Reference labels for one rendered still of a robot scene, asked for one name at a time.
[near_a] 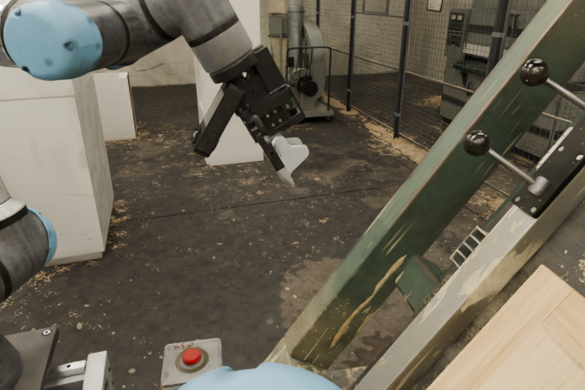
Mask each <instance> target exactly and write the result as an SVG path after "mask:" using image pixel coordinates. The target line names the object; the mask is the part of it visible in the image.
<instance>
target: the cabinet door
mask: <svg viewBox="0 0 585 390"><path fill-rule="evenodd" d="M427 390H585V298H584V297H583V296H582V295H581V294H579V293H578V292H577V291H576V290H575V289H574V288H573V287H572V286H570V285H569V284H568V283H566V282H565V281H564V280H563V279H561V278H560V277H559V276H558V275H556V274H555V273H554V272H552V271H551V270H550V269H549V268H547V267H546V266H544V265H541V266H540V267H539V268H538V269H537V270H536V271H535V272H534V273H533V274H532V275H531V276H530V278H529V279H528V280H527V281H526V282H525V283H524V284H523V285H522V286H521V287H520V289H519V290H518V291H517V292H516V293H515V294H514V295H513V296H512V297H511V298H510V299H509V301H508V302H507V303H506V304H505V305H504V306H503V307H502V308H501V309H500V311H499V312H498V313H497V314H496V315H495V316H494V317H493V318H492V319H491V320H490V321H489V322H488V323H487V324H486V325H485V326H484V327H483V328H482V329H481V330H480V331H479V333H478V334H477V335H476V336H475V337H474V338H473V339H472V340H471V341H470V342H469V344H468V345H467V346H466V347H465V348H464V349H463V350H462V351H461V352H460V353H459V355H458V356H457V357H456V358H455V359H454V360H453V361H452V362H451V363H450V364H449V365H448V367H447V368H446V369H445V370H444V371H443V372H442V373H441V374H440V375H439V377H438V378H437V379H436V380H435V381H434V382H433V383H432V384H431V385H430V386H429V387H428V389H427Z"/></svg>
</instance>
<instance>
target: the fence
mask: <svg viewBox="0 0 585 390"><path fill-rule="evenodd" d="M584 199H585V165H584V166H583V168H582V169H581V170H580V171H579V172H578V173H577V174H576V176H575V177H574V178H573V179H572V180H571V181H570V182H569V183H568V185H567V186H566V187H565V188H564V189H563V190H562V191H561V193H560V194H559V195H558V196H557V197H556V198H555V200H554V201H553V202H552V203H551V204H550V205H549V206H548V208H547V209H546V210H545V211H544V212H543V213H542V214H541V216H540V217H539V218H537V219H534V218H533V217H531V216H530V215H528V214H527V213H526V212H524V211H523V210H522V209H520V208H519V207H518V206H516V205H513V206H512V207H511V208H510V210H509V211H508V212H507V213H506V214H505V216H504V217H503V218H502V219H501V220H500V221H499V223H498V224H497V225H496V226H495V227H494V229H493V230H492V231H491V232H490V233H489V234H488V235H487V236H486V237H485V238H484V239H483V240H482V242H481V243H480V244H479V245H478V246H477V247H476V249H475V250H474V251H473V252H472V253H471V255H470V256H469V257H468V258H467V259H466V260H465V262H464V263H463V264H462V265H461V266H460V268H459V269H458V270H457V271H456V272H455V273H454V275H453V276H452V277H451V278H450V279H449V280H448V281H447V283H446V284H445V285H444V286H443V287H442V288H441V289H440V290H439V291H438V292H437V293H436V295H435V296H434V297H433V298H432V299H431V301H430V302H429V303H428V304H427V305H426V306H425V308H424V309H423V310H422V311H421V312H420V314H419V315H418V316H417V317H416V318H415V319H414V321H413V322H412V323H411V324H410V325H409V326H408V328H407V329H406V330H405V331H404V332H403V333H402V335H401V336H400V337H399V338H398V339H397V340H396V341H395V342H394V343H393V344H392V345H391V347H390V348H389V349H388V350H387V351H386V353H385V354H384V355H383V356H382V357H381V358H380V360H379V361H378V362H377V363H376V364H375V365H374V366H373V368H372V369H371V370H370V371H369V372H368V374H367V375H366V376H365V377H364V378H363V379H362V381H361V382H360V383H359V384H358V385H357V386H356V387H355V388H354V390H411V388H412V387H413V386H414V385H415V384H416V383H417V382H418V381H419V380H420V378H421V377H422V376H423V375H424V374H425V373H426V372H427V371H428V369H429V368H430V367H431V366H432V365H433V364H434V363H435V362H436V361H437V360H438V358H439V357H440V356H441V355H442V354H443V353H444V352H445V351H446V350H447V349H448V348H449V347H450V346H451V345H452V344H453V343H454V342H455V340H456V339H457V338H458V337H459V336H460V335H461V334H462V333H463V332H464V330H465V329H466V328H467V327H468V326H469V325H470V324H471V323H472V322H473V320H474V319H475V318H476V317H477V316H478V315H479V314H480V313H481V311H482V310H483V309H484V308H485V307H486V306H487V305H488V304H489V303H490V301H491V300H492V299H493V298H494V297H495V296H496V295H497V294H498V293H499V291H500V290H501V289H502V288H503V287H504V286H505V285H506V284H507V283H508V282H509V280H511V279H512V278H513V277H514V276H515V274H516V273H517V272H518V271H519V270H520V269H521V268H522V267H523V266H524V265H525V263H526V262H527V261H528V260H529V259H530V258H531V257H532V256H533V255H534V253H535V252H536V251H537V250H538V249H539V248H540V247H541V246H542V244H543V243H544V242H545V241H546V240H547V239H548V238H549V237H550V236H551V234H552V233H553V232H554V231H555V230H556V229H557V228H558V227H559V226H560V224H561V223H562V222H563V221H564V220H565V219H566V218H567V217H568V215H569V214H570V213H571V212H572V211H573V210H574V209H575V208H576V207H577V206H578V205H579V204H580V203H581V202H582V201H583V200H584Z"/></svg>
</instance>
